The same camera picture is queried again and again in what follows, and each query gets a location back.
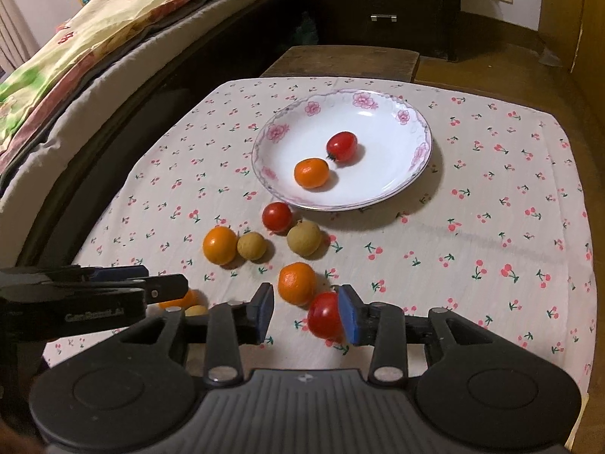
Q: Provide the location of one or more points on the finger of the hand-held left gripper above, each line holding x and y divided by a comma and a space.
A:
165, 286
118, 273

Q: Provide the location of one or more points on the cherry print tablecloth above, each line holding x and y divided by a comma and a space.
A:
472, 246

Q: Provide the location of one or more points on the brown wooden bench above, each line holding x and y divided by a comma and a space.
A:
340, 61

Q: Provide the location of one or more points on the dark green bag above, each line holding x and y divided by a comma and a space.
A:
307, 30

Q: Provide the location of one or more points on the large tan longan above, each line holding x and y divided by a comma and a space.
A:
304, 239

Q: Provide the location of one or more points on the light wooden cabinet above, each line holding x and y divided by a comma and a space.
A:
567, 19

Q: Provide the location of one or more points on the beige curtain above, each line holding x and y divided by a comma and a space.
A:
14, 33

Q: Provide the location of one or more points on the small tan longan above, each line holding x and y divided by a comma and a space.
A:
196, 311
251, 246

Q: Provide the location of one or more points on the bed with colourful blanket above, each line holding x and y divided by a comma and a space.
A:
142, 59

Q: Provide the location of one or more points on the white floral rim plate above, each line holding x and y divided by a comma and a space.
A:
378, 161

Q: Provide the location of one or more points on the dark wooden bed frame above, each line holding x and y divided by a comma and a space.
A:
94, 156

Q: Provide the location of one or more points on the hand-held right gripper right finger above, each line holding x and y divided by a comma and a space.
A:
349, 314

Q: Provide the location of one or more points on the colourful floral quilt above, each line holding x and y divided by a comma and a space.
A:
118, 23

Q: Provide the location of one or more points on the dark wooden dresser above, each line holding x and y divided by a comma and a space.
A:
401, 0

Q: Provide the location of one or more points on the small orange tangerine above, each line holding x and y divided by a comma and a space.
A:
311, 173
220, 245
186, 301
296, 283

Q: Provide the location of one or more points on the red cherry tomato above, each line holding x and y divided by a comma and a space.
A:
277, 216
341, 146
324, 314

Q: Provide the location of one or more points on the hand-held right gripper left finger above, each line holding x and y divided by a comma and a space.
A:
264, 312

